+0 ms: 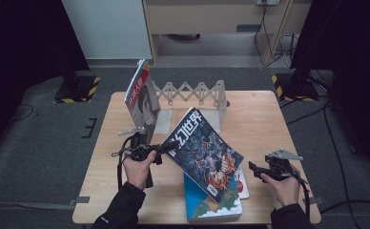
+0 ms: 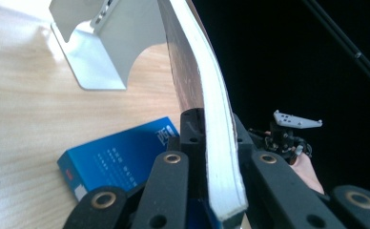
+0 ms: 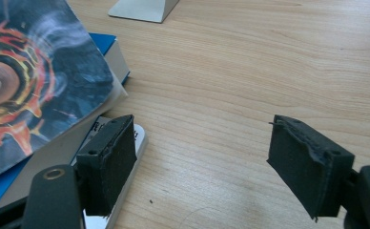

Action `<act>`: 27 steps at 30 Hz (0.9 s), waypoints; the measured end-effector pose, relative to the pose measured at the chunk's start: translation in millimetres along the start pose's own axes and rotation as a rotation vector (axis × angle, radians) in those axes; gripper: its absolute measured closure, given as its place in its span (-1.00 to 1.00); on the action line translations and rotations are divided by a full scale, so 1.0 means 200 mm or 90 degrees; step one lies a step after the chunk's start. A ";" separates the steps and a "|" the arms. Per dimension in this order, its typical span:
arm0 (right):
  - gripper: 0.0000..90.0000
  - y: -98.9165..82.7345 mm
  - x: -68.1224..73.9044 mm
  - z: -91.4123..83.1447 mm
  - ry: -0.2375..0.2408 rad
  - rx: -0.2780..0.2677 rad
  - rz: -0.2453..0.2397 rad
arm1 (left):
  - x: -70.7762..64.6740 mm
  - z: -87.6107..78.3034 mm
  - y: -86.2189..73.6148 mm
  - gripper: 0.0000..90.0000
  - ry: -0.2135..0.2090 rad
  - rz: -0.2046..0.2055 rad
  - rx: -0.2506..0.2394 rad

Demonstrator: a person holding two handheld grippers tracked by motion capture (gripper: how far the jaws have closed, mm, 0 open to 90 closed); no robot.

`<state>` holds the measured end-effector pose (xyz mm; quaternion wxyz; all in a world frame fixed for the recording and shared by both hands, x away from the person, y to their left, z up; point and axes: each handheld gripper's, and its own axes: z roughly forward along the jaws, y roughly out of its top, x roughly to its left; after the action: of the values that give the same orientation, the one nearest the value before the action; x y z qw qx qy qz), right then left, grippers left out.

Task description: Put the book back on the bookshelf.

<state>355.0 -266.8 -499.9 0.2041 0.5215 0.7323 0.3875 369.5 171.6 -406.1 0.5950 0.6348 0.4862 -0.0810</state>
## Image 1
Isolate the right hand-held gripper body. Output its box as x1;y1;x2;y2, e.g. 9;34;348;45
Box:
263;148;304;183

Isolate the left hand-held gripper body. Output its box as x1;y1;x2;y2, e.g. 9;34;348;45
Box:
117;126;162;167

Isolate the white picture book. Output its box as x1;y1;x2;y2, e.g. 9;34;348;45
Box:
233;165;251;200

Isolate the dark magazine orange artwork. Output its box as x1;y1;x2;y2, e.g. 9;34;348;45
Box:
160;106;245;205

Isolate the grey portrait magazine red stripe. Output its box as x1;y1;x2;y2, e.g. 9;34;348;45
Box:
123;58;162;145

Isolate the blue book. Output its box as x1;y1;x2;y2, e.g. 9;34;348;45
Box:
183;172;244;222

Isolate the grey metal expandable book rack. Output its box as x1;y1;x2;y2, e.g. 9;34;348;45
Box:
150;79;231;135

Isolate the person's left hand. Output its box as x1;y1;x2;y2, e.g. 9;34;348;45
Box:
122;150;158;192

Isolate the person's right hand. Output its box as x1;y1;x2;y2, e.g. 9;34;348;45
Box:
260;163;302;208

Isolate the grey tape strip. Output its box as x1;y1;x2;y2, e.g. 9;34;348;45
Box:
66;196;92;207
308;196;325;206

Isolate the black tape floor mark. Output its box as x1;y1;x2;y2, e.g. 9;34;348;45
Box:
80;117;98;139

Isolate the black stand with striped base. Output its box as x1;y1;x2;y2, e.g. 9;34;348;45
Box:
270;68;320;103
53;63;102;104

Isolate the white cabinet panel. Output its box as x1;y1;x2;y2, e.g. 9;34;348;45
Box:
60;0;154;61

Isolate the light wooden desk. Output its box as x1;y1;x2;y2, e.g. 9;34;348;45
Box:
141;0;313;67

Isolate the black curtain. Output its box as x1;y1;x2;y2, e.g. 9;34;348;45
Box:
289;0;370;175
0;0;91;163

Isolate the white power strip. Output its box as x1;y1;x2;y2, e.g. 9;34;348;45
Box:
256;0;281;7

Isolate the left hand-held gripper black cable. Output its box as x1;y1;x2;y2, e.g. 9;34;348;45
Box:
111;135;134;193

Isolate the hand-held gripper black cable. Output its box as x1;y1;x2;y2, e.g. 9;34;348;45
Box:
111;135;134;193
286;170;312;221

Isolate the right hand-held gripper black cable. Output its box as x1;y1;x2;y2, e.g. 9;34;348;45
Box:
286;170;312;221

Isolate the long black floor cable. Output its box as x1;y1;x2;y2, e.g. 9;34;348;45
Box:
319;104;370;216

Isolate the white cable bundle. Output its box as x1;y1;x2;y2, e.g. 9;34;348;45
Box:
277;32;299;71

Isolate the thin black floor cable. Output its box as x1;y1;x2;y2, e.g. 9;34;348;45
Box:
10;102;35;124

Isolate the black hanging power cable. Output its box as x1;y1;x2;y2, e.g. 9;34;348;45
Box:
253;3;291;68

